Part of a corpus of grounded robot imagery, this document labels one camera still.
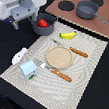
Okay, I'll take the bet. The round wooden plate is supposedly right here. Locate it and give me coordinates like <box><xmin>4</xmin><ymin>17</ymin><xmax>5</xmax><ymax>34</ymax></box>
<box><xmin>46</xmin><ymin>46</ymin><xmax>73</xmax><ymax>69</ymax></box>

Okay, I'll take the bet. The small blue milk carton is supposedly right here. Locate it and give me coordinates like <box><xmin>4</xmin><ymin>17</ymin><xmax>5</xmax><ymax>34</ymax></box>
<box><xmin>19</xmin><ymin>61</ymin><xmax>37</xmax><ymax>81</ymax></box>

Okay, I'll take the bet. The red toy tomato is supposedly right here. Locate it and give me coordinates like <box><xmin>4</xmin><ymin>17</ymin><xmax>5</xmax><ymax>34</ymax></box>
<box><xmin>37</xmin><ymin>19</ymin><xmax>49</xmax><ymax>28</ymax></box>

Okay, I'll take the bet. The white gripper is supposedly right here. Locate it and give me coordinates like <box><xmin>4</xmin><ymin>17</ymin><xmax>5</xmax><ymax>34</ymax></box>
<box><xmin>0</xmin><ymin>0</ymin><xmax>47</xmax><ymax>29</ymax></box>

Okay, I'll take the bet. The beige woven placemat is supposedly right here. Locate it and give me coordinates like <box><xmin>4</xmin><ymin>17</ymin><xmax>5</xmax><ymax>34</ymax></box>
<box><xmin>0</xmin><ymin>22</ymin><xmax>107</xmax><ymax>109</ymax></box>

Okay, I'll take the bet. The pink toy stove board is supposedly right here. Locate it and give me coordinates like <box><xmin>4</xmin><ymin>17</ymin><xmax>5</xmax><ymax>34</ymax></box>
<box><xmin>41</xmin><ymin>0</ymin><xmax>109</xmax><ymax>42</ymax></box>

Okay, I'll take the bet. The wooden handled toy knife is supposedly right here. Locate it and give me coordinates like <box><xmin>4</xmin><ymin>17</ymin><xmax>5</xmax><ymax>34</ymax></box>
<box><xmin>52</xmin><ymin>39</ymin><xmax>89</xmax><ymax>58</ymax></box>

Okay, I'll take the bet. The dark grey saucepan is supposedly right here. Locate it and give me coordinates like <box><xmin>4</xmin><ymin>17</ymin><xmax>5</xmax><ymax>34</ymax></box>
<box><xmin>76</xmin><ymin>0</ymin><xmax>107</xmax><ymax>24</ymax></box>

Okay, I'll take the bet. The grey two-handled pot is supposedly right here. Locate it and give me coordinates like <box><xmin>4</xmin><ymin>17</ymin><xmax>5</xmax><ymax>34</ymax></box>
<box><xmin>32</xmin><ymin>13</ymin><xmax>58</xmax><ymax>36</ymax></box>

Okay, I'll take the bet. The yellow toy banana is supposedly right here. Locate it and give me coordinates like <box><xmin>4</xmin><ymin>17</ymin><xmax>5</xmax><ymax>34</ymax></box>
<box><xmin>60</xmin><ymin>31</ymin><xmax>76</xmax><ymax>40</ymax></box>

